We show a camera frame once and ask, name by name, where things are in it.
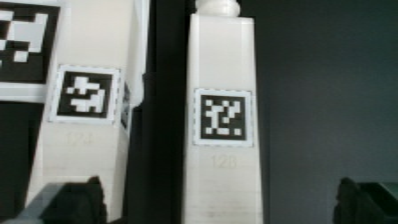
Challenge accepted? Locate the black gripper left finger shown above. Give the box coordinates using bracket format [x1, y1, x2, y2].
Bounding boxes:
[40, 176, 109, 224]

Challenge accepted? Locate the white desk leg with marker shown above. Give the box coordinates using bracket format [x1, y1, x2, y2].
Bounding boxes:
[182, 0, 263, 224]

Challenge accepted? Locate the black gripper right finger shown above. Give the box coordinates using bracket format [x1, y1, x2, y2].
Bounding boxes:
[335, 178, 398, 224]

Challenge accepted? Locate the fiducial marker sheet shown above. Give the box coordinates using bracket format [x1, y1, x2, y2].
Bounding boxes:
[0, 0, 63, 103]

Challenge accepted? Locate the white desk leg right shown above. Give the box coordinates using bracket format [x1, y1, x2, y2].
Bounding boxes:
[27, 0, 152, 221]

